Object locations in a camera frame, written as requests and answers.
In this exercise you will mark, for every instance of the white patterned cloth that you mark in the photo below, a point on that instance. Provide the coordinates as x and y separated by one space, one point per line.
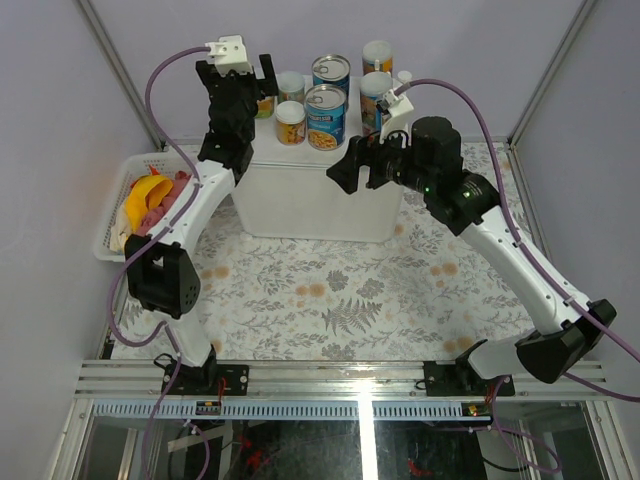
117 237

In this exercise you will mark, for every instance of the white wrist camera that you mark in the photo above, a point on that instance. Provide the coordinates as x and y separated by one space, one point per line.
229 54
396 111

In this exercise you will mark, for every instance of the yellow cloth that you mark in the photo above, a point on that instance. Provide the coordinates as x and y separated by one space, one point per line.
134 205

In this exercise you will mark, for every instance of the aluminium front rail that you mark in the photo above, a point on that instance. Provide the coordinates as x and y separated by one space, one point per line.
301 390

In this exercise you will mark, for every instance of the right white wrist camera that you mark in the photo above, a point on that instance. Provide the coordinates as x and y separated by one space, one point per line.
396 111

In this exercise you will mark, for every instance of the white plastic laundry basket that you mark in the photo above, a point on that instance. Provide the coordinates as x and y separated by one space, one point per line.
167 163

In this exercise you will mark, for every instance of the blue can pull-tab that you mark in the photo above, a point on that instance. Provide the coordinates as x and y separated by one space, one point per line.
325 116
332 69

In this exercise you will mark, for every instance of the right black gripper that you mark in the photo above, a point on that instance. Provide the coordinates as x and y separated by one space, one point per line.
362 150

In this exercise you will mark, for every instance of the short can clear lid front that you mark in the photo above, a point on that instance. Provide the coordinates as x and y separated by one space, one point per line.
266 107

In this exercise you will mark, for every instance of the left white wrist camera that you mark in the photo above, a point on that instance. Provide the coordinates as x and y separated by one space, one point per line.
229 54

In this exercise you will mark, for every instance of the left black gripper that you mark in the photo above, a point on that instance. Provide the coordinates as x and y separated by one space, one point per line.
256 86

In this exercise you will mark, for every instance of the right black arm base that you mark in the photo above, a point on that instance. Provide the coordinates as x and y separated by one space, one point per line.
450 377

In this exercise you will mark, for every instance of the short can white lid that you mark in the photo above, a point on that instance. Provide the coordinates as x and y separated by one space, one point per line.
290 123

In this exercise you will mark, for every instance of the white plastic storage cabinet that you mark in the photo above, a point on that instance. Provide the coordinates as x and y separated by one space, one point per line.
286 193

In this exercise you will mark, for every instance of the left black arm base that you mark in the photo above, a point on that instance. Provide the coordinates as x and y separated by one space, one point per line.
213 378

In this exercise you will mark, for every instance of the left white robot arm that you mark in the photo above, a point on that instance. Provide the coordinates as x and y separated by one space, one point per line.
159 268

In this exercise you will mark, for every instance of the pink cloth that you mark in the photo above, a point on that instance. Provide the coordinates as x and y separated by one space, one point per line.
159 194

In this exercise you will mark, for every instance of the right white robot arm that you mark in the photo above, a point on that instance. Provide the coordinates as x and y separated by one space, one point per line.
567 324

